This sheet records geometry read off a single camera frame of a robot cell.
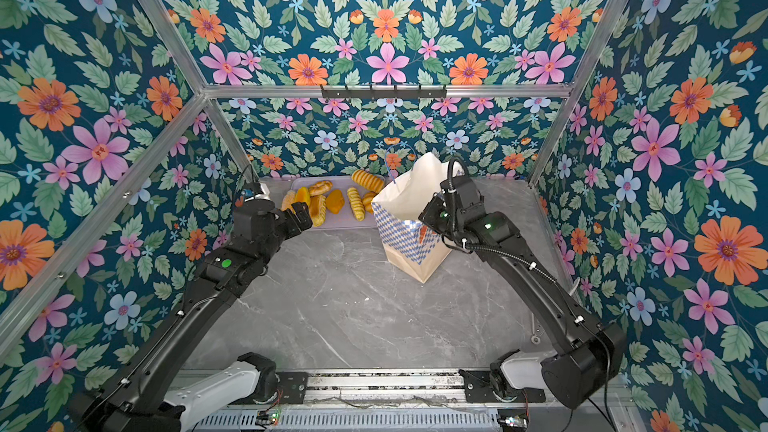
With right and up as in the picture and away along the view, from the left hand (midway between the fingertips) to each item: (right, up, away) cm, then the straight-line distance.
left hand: (297, 203), depth 71 cm
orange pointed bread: (0, +1, +38) cm, 38 cm away
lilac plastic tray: (+5, -6, +33) cm, 34 cm away
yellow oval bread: (-12, +3, +36) cm, 38 cm away
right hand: (+30, -2, +2) cm, 30 cm away
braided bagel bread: (-6, +6, +40) cm, 41 cm away
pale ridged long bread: (+8, 0, +34) cm, 35 cm away
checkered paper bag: (+29, -11, +5) cm, 31 cm away
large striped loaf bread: (+13, +9, +43) cm, 46 cm away
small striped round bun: (+12, +2, +36) cm, 38 cm away
